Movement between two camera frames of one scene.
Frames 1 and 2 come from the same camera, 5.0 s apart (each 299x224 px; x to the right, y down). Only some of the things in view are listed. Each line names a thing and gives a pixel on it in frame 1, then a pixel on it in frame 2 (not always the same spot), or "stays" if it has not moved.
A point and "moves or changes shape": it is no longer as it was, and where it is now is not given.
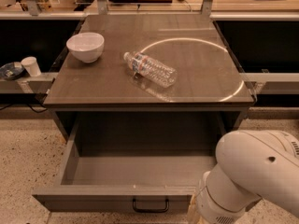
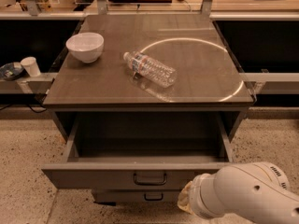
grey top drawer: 135,162 moves or changes shape
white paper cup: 31,64 stays
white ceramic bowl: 87,46 stays
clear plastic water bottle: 158,73 stays
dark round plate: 12,71 stays
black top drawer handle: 151,210 -> 149,184
